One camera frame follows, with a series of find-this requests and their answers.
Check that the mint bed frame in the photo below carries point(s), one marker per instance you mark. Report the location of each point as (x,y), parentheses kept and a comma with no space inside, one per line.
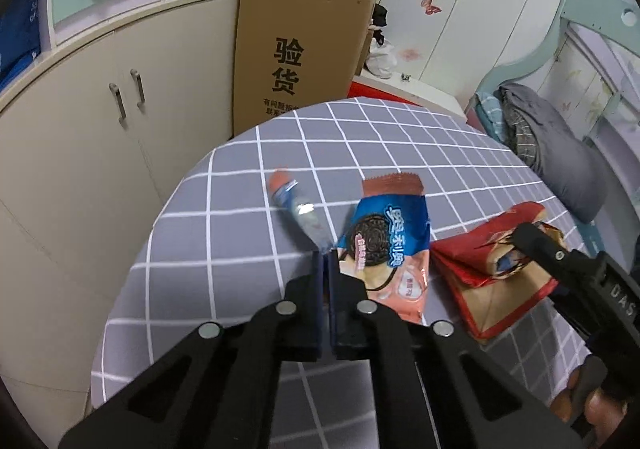
(560,24)

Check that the grey checked tablecloth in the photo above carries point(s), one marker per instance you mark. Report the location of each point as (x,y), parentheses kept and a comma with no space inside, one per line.
(240,249)

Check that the light blue plaid bedding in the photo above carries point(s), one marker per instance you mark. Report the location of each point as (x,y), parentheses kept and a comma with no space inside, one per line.
(490,114)

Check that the brown cardboard box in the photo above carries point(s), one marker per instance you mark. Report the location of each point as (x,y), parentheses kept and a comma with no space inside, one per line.
(300,29)

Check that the blue bag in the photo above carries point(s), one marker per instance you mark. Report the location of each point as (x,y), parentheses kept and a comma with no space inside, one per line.
(17,39)

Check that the black cloth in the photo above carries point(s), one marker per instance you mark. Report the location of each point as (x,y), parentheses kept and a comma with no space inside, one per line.
(380,21)

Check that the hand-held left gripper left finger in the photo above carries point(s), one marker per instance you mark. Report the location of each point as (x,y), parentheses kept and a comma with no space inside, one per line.
(318,309)

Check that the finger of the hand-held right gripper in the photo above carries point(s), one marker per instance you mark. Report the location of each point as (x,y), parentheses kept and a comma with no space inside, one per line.
(575,319)
(555,254)

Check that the plastic bottle orange cap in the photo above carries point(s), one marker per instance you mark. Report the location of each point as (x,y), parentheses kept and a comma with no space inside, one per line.
(300,209)

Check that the person's right hand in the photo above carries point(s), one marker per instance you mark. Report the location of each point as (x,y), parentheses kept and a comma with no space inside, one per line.
(607,414)

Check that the white printed bed panel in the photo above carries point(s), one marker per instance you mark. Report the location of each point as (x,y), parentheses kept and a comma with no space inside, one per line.
(595,89)

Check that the blue pink cookie packet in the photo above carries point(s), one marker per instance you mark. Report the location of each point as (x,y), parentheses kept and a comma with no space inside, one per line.
(385,229)

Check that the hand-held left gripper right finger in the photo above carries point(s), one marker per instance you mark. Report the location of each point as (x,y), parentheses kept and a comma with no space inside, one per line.
(336,309)

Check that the red mat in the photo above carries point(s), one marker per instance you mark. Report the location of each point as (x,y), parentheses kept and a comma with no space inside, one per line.
(380,93)

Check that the pink butterfly sticker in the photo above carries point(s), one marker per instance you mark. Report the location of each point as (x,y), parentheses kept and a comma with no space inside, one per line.
(430,4)

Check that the red paper bag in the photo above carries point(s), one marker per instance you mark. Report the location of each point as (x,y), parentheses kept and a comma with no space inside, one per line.
(480,249)

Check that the white crumpled cloth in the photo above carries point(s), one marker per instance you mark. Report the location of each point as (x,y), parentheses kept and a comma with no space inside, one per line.
(381,60)

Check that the grey pillow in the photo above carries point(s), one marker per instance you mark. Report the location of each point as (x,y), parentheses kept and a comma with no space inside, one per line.
(560,154)

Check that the beige cabinet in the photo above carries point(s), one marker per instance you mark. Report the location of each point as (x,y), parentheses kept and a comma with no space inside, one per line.
(75,169)

